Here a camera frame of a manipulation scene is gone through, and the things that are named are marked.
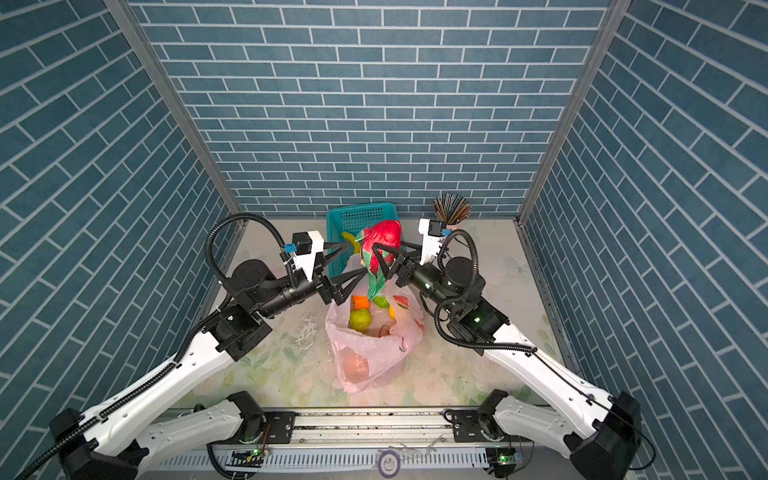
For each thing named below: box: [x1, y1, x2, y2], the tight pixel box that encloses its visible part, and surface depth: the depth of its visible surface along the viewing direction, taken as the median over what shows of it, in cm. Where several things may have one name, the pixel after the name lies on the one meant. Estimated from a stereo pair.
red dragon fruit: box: [355, 219, 403, 300], surface depth 62 cm
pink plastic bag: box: [325, 282, 425, 394], surface depth 74 cm
